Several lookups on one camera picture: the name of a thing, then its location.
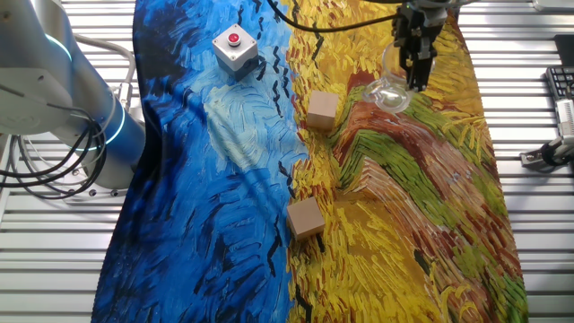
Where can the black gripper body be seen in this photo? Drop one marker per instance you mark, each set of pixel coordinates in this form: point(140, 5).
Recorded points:
point(417, 24)

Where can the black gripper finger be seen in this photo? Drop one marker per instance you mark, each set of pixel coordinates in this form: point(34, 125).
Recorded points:
point(405, 60)
point(421, 72)

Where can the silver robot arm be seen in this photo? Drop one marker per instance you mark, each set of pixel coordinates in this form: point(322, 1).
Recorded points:
point(45, 89)

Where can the wooden cube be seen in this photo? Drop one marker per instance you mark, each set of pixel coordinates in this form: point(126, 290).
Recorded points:
point(322, 111)
point(306, 219)

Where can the black keyboard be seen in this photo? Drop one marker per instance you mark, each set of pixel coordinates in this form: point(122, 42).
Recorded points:
point(561, 83)

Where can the black flat device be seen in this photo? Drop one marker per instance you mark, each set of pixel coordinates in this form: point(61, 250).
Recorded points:
point(565, 50)

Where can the grey box with red button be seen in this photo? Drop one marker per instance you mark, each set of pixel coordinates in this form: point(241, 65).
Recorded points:
point(234, 54)

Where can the blue yellow painted tablecloth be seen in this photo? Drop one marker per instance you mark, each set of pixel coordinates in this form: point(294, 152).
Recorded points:
point(224, 202)

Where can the silver ribbed camera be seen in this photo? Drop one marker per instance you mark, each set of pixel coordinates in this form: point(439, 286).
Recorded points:
point(553, 4)

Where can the small grey camera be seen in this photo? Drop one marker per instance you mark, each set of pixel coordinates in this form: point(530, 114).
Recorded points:
point(566, 119)

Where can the small camera mount bracket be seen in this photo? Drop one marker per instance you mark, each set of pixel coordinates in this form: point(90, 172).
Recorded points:
point(549, 154)

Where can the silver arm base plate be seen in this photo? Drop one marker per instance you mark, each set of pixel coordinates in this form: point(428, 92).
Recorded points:
point(96, 193)

